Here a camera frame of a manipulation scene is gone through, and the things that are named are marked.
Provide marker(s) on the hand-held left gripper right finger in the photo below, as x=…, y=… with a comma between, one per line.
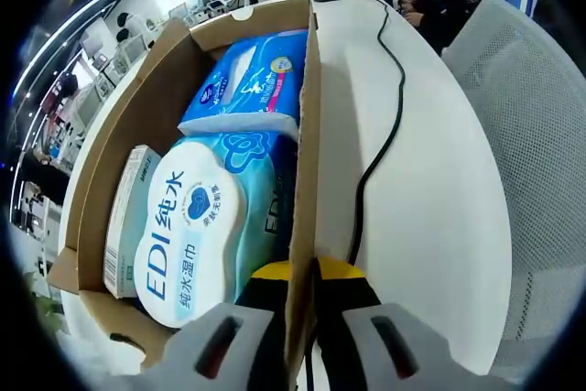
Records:
x=348, y=318

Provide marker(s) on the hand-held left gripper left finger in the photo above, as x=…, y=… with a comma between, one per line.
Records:
x=256, y=318

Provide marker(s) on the teal wet wipes pack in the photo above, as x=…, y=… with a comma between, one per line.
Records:
x=192, y=226

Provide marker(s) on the small white carton box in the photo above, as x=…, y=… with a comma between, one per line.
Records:
x=123, y=226

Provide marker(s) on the blue tissue pack soft item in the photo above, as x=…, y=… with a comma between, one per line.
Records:
x=247, y=84

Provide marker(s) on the brown cardboard shoe box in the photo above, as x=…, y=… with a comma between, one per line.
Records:
x=137, y=102

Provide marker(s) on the white mesh office chair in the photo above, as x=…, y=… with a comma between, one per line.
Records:
x=526, y=134

